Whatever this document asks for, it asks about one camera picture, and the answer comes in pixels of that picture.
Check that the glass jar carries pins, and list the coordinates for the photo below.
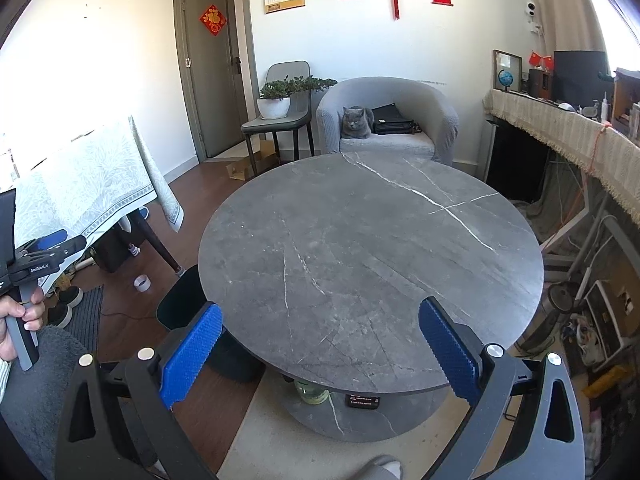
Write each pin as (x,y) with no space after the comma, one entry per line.
(311,392)

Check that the small blue globe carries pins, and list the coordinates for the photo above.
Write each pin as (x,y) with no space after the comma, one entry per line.
(506,79)

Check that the black waste bin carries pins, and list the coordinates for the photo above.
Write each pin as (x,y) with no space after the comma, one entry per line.
(185,300)

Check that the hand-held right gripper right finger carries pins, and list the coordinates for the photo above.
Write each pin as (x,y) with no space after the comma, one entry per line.
(447,355)

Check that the framed picture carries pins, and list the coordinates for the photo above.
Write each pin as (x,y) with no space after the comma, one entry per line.
(515,62)

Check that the small red flags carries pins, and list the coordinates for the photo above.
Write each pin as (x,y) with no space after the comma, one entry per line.
(541,60)

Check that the white tape roll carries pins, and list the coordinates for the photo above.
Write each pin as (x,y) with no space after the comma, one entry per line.
(141,283)

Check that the white boxy appliance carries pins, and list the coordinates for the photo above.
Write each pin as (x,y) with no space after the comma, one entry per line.
(610,325)

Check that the person's left forearm white sleeve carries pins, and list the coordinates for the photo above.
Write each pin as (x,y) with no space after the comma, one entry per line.
(4,380)

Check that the red diamond door decoration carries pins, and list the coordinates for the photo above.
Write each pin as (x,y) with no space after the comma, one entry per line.
(213,20)

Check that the person's left hand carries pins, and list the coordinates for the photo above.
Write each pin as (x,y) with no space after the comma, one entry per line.
(32,312)

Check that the white bottle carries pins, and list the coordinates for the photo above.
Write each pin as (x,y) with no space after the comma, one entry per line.
(605,107)

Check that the grey fuzzy cloth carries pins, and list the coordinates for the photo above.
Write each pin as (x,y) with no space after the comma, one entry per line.
(45,410)

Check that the potted plant in white pot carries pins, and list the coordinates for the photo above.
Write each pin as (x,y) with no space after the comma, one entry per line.
(274,107)

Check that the beige lace cloth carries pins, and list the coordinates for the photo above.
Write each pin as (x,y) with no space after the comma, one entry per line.
(565,135)

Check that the dark striped floor mat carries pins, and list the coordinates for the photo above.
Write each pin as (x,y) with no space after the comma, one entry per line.
(87,320)

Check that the black bag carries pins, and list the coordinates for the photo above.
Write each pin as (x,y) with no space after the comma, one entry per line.
(395,120)

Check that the black shoe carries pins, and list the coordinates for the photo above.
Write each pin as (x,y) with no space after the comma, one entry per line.
(59,316)
(70,296)

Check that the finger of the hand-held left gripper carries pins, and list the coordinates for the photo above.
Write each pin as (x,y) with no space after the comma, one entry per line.
(52,238)
(75,247)

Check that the brown wooden box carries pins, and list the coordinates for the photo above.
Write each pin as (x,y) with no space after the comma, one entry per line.
(540,85)

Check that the small black labelled device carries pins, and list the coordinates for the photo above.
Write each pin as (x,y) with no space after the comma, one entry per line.
(362,401)

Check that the grey slipper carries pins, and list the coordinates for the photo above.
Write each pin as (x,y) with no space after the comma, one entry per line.
(380,467)

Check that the black monitor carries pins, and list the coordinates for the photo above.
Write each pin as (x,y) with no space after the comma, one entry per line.
(580,77)

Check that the grey door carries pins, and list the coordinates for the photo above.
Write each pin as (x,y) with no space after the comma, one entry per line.
(217,75)

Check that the flattened brown cardboard box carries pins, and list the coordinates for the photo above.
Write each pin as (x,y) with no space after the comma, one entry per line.
(240,170)

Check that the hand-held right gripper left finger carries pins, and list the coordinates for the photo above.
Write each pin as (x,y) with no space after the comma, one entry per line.
(192,355)

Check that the grey cat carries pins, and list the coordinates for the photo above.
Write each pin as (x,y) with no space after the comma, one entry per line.
(357,122)

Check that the grey armchair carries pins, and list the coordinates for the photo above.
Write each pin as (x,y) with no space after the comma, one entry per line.
(425,105)

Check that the grey dining chair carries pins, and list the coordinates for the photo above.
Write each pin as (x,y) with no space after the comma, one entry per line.
(275,122)

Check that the white security camera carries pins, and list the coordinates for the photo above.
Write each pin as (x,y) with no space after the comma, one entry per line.
(531,10)

